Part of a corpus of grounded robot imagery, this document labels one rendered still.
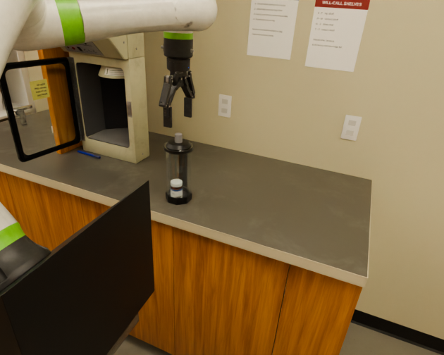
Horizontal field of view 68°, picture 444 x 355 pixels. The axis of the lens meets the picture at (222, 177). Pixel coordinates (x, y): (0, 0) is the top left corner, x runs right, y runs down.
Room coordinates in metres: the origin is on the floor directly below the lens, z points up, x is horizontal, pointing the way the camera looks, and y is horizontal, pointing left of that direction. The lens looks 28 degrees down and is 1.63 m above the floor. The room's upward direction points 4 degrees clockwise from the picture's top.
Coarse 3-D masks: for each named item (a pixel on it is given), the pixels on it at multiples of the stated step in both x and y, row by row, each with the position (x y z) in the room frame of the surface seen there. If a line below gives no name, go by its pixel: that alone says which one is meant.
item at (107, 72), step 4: (100, 68) 1.51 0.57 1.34; (104, 68) 1.48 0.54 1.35; (108, 68) 1.47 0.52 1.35; (112, 68) 1.47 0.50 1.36; (116, 68) 1.47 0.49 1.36; (120, 68) 1.48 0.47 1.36; (100, 72) 1.49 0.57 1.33; (104, 72) 1.47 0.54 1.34; (108, 72) 1.46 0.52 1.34; (112, 72) 1.46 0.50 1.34; (116, 72) 1.46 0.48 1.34; (120, 72) 1.47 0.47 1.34; (100, 76) 1.48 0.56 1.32; (104, 76) 1.46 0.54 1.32; (108, 76) 1.46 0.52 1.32; (112, 76) 1.46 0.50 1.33; (116, 76) 1.46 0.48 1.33; (120, 76) 1.46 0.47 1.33
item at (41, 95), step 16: (16, 80) 1.28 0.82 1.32; (32, 80) 1.34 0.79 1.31; (48, 80) 1.40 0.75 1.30; (64, 80) 1.46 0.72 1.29; (16, 96) 1.27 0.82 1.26; (32, 96) 1.32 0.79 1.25; (48, 96) 1.38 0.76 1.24; (64, 96) 1.45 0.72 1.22; (16, 112) 1.26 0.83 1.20; (32, 112) 1.31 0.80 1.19; (48, 112) 1.37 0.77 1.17; (64, 112) 1.44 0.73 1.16; (32, 128) 1.30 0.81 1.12; (48, 128) 1.36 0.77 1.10; (64, 128) 1.43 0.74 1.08; (32, 144) 1.29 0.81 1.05; (48, 144) 1.35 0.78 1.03
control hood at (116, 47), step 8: (104, 40) 1.31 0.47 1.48; (112, 40) 1.31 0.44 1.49; (120, 40) 1.36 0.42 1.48; (64, 48) 1.47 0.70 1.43; (104, 48) 1.36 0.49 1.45; (112, 48) 1.34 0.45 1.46; (120, 48) 1.35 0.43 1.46; (104, 56) 1.41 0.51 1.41; (112, 56) 1.39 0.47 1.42; (120, 56) 1.37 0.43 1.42
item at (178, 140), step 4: (176, 136) 1.10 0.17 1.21; (180, 136) 1.10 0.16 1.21; (172, 140) 1.12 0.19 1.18; (176, 140) 1.10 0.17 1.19; (180, 140) 1.10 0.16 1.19; (184, 140) 1.13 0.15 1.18; (168, 144) 1.09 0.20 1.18; (172, 144) 1.08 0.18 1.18; (176, 144) 1.08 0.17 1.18; (180, 144) 1.09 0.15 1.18; (184, 144) 1.09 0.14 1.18; (188, 144) 1.10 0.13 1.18; (168, 148) 1.08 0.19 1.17; (172, 148) 1.07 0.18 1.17; (176, 148) 1.07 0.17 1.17; (180, 148) 1.07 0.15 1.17; (184, 148) 1.08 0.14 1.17; (188, 148) 1.09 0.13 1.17
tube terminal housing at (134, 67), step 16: (128, 48) 1.40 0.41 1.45; (112, 64) 1.43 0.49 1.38; (128, 64) 1.40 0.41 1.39; (144, 64) 1.50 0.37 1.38; (128, 80) 1.40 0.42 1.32; (144, 80) 1.49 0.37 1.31; (128, 96) 1.40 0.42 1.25; (144, 96) 1.49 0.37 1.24; (144, 112) 1.48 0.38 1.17; (128, 128) 1.41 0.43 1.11; (144, 128) 1.47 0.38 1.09; (96, 144) 1.48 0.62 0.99; (112, 144) 1.45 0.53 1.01; (144, 144) 1.47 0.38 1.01; (128, 160) 1.41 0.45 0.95
